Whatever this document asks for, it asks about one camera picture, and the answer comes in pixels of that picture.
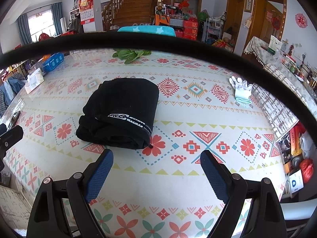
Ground black pants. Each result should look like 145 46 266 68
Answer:
76 78 159 149

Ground black smartphone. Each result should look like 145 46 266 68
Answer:
7 111 21 130

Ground white tissue pack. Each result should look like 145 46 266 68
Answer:
24 68 44 94

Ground blue plastic box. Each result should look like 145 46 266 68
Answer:
42 53 64 73

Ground grey patterned chair right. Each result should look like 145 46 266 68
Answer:
251 63 299 140

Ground patterned tablecloth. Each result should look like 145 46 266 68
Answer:
1 49 286 237

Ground white work gloves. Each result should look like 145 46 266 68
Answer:
229 76 253 105

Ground green leafy vegetable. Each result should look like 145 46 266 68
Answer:
112 48 152 64

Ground side table with lace cloth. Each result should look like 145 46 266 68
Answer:
243 36 286 66

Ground wooden staircase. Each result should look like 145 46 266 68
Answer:
102 0 158 32

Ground turquoise star chair cover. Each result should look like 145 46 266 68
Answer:
118 25 176 37

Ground red gift boxes stack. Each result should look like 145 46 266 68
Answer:
183 20 198 40

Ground black cable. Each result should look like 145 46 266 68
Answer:
0 31 317 152

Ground red wall calendar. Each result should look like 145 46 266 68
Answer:
79 0 95 25

